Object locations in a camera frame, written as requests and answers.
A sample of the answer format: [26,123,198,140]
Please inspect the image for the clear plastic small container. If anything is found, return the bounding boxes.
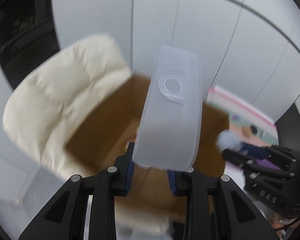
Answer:
[216,129,242,152]

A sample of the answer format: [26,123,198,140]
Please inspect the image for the brown cardboard box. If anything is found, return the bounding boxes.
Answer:
[65,73,231,224]

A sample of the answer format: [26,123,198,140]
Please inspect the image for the translucent white plastic case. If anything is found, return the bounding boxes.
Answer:
[133,45,203,171]

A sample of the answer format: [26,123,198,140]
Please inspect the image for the cream padded chair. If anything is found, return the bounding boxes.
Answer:
[2,33,131,180]

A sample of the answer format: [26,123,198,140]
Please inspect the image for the red gold jar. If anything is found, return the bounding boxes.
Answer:
[241,126,253,139]

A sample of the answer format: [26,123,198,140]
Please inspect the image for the black glass cabinet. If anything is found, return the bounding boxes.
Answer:
[0,0,60,89]

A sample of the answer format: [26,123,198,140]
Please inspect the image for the beige perfume bottle black cap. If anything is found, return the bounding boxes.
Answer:
[248,125,258,137]

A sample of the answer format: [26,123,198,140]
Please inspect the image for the small purple blue tube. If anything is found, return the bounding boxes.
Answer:
[232,114,241,120]

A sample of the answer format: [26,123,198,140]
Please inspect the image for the striped colourful cloth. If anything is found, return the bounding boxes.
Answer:
[206,84,280,170]

